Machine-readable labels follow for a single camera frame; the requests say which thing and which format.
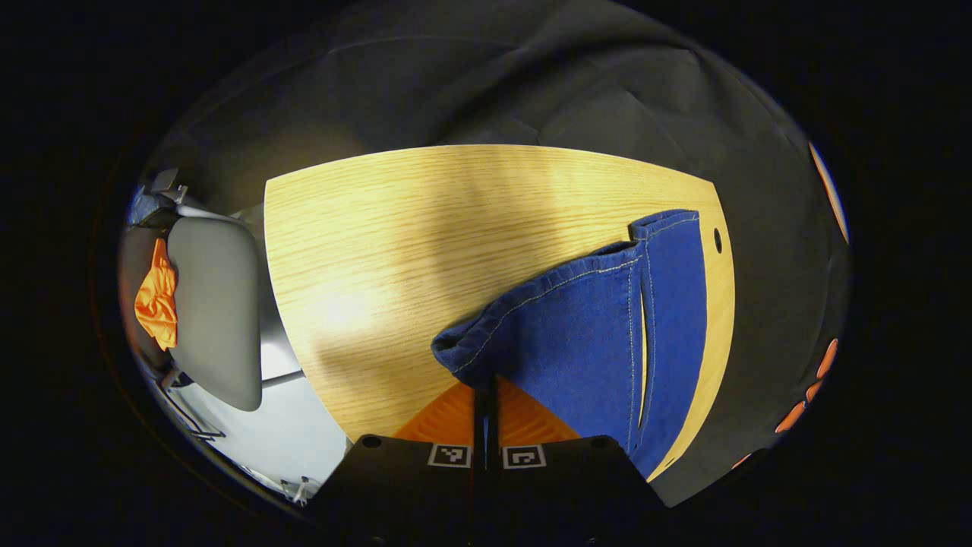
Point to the blue denim jeans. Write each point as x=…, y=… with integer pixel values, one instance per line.
x=577, y=342

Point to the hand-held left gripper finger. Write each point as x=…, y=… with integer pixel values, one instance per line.
x=478, y=425
x=493, y=425

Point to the orange cloth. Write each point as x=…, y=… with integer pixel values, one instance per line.
x=158, y=300

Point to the black round table grommet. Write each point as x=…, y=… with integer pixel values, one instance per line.
x=717, y=240

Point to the grey office chair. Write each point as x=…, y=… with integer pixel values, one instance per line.
x=216, y=311

